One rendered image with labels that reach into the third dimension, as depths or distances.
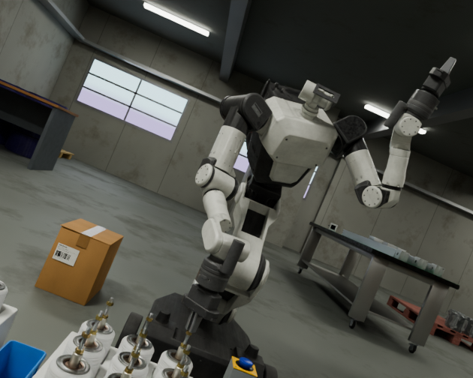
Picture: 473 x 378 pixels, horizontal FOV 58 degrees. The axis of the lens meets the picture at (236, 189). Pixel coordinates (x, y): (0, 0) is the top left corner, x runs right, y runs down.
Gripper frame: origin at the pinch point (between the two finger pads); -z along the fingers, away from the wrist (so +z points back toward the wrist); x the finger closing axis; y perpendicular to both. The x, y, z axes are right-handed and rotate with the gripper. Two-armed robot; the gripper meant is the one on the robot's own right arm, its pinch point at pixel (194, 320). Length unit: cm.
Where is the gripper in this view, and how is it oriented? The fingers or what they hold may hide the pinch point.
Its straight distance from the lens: 125.7
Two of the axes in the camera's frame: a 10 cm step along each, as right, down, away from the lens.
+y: 5.2, 2.2, 8.2
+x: 7.6, 3.2, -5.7
